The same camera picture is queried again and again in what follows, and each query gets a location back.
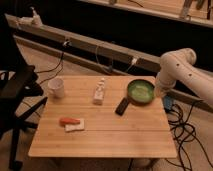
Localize white bottle lying on table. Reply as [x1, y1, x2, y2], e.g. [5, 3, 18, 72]
[93, 78, 105, 105]

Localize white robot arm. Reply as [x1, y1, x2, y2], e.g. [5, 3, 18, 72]
[154, 48, 213, 108]

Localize long metal rail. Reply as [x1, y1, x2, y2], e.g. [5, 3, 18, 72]
[5, 14, 213, 113]

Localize blue box on floor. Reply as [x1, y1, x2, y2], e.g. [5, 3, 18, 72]
[163, 96, 173, 110]

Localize white mug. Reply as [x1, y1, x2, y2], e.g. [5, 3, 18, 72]
[48, 78, 65, 98]

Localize black cable from rail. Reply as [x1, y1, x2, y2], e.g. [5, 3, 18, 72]
[34, 39, 72, 85]

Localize white cable loop on rail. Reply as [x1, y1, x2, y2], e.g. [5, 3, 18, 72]
[94, 42, 138, 75]

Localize orange carrot toy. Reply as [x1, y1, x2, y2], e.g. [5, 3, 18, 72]
[59, 118, 80, 126]

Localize green frying pan black handle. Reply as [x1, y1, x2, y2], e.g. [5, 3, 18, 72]
[115, 79, 154, 116]

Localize black office chair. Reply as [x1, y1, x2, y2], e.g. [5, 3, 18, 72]
[0, 13, 47, 171]

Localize black cables on floor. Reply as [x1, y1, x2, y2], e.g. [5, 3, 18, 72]
[165, 99, 213, 171]

